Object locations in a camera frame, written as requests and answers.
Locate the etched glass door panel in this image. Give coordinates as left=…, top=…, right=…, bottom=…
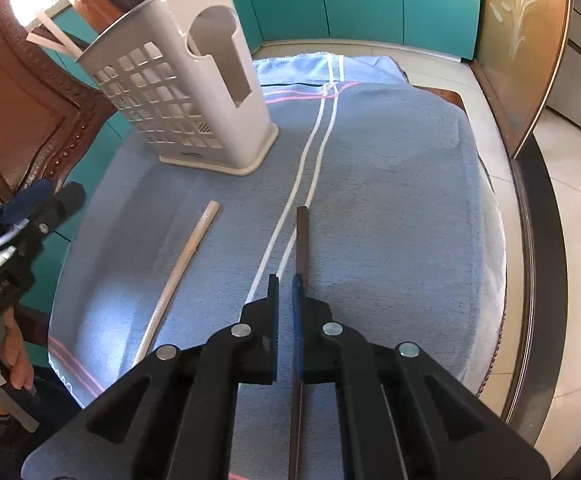
left=471, top=0, right=571, bottom=161

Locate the person's left hand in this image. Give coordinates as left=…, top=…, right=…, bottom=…
left=0, top=305, right=38, bottom=421

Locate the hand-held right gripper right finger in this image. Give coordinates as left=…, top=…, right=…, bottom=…
left=291, top=275, right=486, bottom=480

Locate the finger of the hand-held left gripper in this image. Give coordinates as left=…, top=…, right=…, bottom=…
left=0, top=180, right=54, bottom=227
left=20, top=181, right=87, bottom=242

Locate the dark grey-brown chopstick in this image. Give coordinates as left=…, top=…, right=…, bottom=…
left=287, top=205, right=314, bottom=480

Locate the round wooden-rimmed table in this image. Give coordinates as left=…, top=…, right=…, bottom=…
left=250, top=40, right=566, bottom=461

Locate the blue striped towel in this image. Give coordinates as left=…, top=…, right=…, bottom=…
left=23, top=51, right=507, bottom=480

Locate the white plastic utensil holder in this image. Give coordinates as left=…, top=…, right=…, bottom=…
left=74, top=0, right=280, bottom=177

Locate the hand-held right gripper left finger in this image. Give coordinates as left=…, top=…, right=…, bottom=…
left=86, top=274, right=281, bottom=480

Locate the teal cabinet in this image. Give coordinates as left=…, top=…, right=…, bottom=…
left=153, top=0, right=484, bottom=63

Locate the brown studded wooden chair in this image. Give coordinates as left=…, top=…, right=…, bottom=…
left=0, top=0, right=136, bottom=216

